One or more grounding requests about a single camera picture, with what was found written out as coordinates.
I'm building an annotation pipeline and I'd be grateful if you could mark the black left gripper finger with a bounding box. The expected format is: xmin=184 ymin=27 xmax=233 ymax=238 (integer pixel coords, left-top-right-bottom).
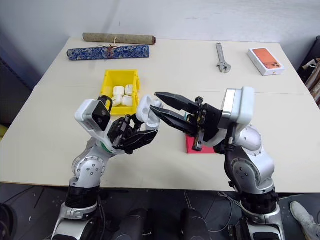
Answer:
xmin=128 ymin=113 xmax=148 ymax=134
xmin=121 ymin=128 xmax=160 ymax=151

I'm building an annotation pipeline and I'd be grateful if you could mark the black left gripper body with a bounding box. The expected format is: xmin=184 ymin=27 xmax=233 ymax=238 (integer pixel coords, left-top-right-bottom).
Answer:
xmin=107 ymin=114 xmax=141 ymax=155

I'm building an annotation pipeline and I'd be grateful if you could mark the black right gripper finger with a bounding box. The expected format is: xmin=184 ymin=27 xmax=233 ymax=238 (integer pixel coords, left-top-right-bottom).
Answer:
xmin=149 ymin=105 xmax=199 ymax=137
xmin=154 ymin=91 xmax=201 ymax=114

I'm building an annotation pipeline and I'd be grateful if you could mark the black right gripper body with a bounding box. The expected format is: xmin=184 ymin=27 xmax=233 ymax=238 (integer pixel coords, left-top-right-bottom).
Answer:
xmin=184 ymin=96 xmax=225 ymax=152

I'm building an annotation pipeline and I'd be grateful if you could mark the yellow plastic bin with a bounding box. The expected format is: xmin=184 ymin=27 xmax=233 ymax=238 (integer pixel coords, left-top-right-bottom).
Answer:
xmin=99 ymin=68 xmax=142 ymax=117

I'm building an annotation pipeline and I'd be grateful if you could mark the red square mat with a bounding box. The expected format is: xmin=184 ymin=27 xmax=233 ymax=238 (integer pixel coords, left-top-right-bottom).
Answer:
xmin=185 ymin=133 xmax=219 ymax=155

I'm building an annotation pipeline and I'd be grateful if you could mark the silver adjustable wrench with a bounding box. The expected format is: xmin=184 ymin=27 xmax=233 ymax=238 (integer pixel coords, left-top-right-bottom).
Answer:
xmin=215 ymin=42 xmax=232 ymax=74

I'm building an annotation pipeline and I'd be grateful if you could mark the blue patterned rolled scroll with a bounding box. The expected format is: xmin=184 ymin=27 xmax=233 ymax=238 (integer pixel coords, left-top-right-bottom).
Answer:
xmin=66 ymin=44 xmax=151 ymax=62

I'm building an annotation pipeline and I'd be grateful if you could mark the brown rolled scroll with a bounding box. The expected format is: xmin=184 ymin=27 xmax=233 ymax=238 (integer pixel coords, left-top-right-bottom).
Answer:
xmin=82 ymin=32 xmax=157 ymax=46

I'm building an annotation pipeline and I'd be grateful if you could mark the white box with orange phone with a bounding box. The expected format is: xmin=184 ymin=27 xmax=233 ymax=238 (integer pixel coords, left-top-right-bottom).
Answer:
xmin=247 ymin=47 xmax=287 ymax=77

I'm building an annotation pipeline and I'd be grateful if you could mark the dark rounded shape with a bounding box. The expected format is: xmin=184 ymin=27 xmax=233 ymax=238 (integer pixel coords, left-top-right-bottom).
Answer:
xmin=109 ymin=207 xmax=156 ymax=240
xmin=180 ymin=207 xmax=211 ymax=240

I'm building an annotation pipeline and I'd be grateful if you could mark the black chair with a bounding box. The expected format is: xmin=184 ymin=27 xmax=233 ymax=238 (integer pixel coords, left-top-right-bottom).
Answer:
xmin=296 ymin=35 xmax=320 ymax=85

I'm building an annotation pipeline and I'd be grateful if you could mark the grey shoe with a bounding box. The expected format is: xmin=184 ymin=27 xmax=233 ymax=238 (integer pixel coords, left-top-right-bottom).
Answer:
xmin=289 ymin=200 xmax=320 ymax=240

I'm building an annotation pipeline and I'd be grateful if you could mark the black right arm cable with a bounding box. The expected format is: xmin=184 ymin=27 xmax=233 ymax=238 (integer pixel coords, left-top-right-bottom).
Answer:
xmin=225 ymin=123 xmax=238 ymax=154

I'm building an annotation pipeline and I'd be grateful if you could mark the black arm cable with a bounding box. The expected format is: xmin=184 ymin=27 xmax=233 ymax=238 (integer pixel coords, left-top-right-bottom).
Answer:
xmin=225 ymin=123 xmax=238 ymax=154
xmin=98 ymin=95 xmax=114 ymax=113

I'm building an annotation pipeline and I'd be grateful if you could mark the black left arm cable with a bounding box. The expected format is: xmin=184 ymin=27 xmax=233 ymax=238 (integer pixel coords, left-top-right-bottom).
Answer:
xmin=98 ymin=95 xmax=114 ymax=113

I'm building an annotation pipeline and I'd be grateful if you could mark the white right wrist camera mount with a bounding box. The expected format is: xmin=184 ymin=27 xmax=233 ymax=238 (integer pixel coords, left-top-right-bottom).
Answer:
xmin=212 ymin=86 xmax=256 ymax=149

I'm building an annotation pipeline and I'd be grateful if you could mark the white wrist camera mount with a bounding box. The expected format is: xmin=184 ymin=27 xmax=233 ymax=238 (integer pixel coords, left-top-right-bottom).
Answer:
xmin=74 ymin=98 xmax=118 ymax=151
xmin=212 ymin=86 xmax=256 ymax=149

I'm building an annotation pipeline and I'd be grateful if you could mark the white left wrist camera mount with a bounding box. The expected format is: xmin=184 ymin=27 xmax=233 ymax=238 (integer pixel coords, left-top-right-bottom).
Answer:
xmin=74 ymin=98 xmax=118 ymax=151

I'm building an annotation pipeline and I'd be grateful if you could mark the thin grey floor cable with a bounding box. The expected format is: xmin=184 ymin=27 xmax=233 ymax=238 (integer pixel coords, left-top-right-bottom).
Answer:
xmin=211 ymin=191 xmax=244 ymax=234

